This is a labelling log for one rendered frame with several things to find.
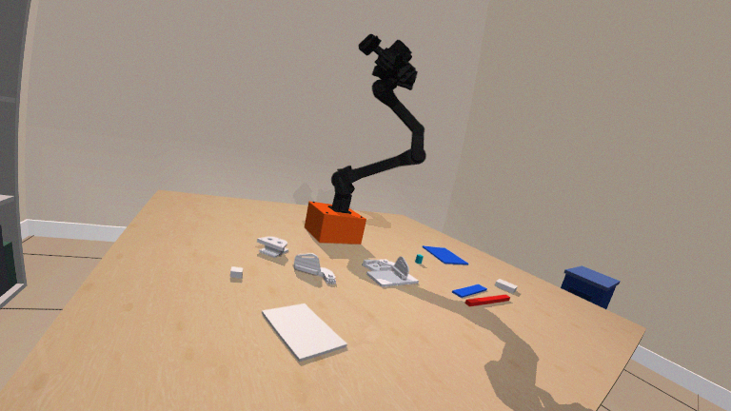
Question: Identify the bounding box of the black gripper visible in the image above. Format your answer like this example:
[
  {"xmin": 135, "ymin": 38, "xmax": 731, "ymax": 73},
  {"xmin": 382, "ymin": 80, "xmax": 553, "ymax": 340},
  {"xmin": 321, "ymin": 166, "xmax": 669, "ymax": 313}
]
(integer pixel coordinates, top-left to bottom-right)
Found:
[{"xmin": 359, "ymin": 34, "xmax": 416, "ymax": 84}]

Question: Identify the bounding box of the small white block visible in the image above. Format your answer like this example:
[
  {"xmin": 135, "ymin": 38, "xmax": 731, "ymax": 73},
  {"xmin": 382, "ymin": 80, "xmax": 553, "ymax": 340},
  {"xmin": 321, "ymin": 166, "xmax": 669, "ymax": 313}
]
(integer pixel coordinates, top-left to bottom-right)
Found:
[
  {"xmin": 230, "ymin": 266, "xmax": 243, "ymax": 279},
  {"xmin": 495, "ymin": 279, "xmax": 518, "ymax": 293}
]

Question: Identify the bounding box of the red rectangular bar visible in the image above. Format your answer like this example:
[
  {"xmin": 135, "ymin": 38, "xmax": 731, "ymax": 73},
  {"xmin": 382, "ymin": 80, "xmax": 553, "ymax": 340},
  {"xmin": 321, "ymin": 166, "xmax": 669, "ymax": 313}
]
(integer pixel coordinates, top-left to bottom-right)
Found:
[{"xmin": 465, "ymin": 295, "xmax": 510, "ymax": 306}]

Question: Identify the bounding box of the blue flat plate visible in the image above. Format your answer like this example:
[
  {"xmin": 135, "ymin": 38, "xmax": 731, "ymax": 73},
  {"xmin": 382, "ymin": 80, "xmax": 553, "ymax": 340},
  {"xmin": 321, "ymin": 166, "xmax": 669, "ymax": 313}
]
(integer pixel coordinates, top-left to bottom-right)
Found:
[
  {"xmin": 423, "ymin": 245, "xmax": 468, "ymax": 265},
  {"xmin": 452, "ymin": 284, "xmax": 487, "ymax": 298}
]

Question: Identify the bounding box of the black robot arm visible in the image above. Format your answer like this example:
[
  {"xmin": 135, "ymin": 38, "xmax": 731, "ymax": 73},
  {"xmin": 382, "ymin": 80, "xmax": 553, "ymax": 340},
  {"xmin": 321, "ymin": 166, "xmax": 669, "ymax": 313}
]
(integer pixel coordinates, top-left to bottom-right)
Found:
[{"xmin": 327, "ymin": 40, "xmax": 425, "ymax": 214}]

